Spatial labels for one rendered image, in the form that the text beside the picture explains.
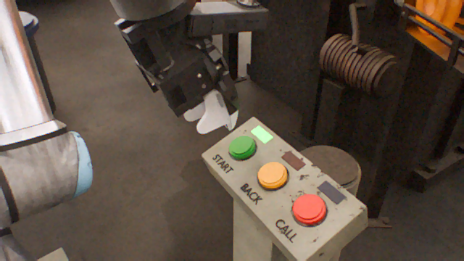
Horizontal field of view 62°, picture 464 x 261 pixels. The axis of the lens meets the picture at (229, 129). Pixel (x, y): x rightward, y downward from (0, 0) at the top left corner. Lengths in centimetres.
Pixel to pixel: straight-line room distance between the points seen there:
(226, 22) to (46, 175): 58
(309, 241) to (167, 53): 28
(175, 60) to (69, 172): 52
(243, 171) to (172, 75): 21
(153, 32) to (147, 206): 100
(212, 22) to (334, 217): 28
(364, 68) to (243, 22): 69
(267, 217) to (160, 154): 107
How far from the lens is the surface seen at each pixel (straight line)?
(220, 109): 49
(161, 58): 43
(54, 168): 90
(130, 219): 133
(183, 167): 148
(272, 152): 57
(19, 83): 90
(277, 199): 52
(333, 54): 117
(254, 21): 47
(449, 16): 95
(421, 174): 149
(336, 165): 71
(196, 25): 42
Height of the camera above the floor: 97
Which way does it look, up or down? 36 degrees down
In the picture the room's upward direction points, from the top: straight up
